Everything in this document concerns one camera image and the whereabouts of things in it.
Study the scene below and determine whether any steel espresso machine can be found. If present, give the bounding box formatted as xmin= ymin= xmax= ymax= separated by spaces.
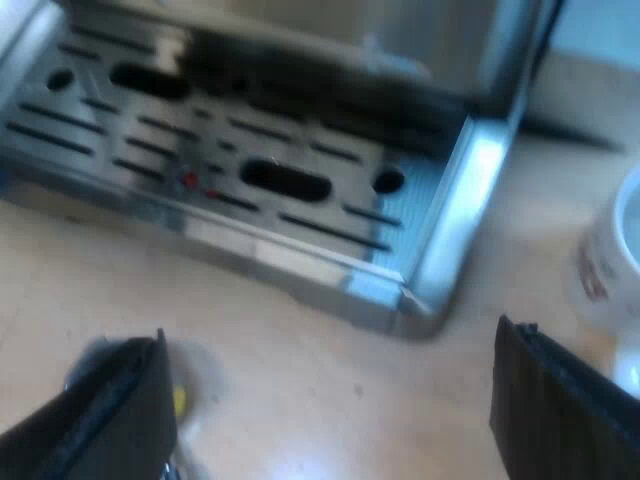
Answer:
xmin=0 ymin=0 xmax=566 ymax=341

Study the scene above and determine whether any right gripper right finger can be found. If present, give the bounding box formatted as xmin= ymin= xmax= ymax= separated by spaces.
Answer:
xmin=488 ymin=314 xmax=640 ymax=480

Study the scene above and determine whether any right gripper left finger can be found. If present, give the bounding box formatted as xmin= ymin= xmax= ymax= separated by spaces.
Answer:
xmin=0 ymin=327 xmax=180 ymax=480

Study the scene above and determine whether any white mug with red and black print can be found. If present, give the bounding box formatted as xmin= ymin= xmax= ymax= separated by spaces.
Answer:
xmin=575 ymin=167 xmax=640 ymax=311

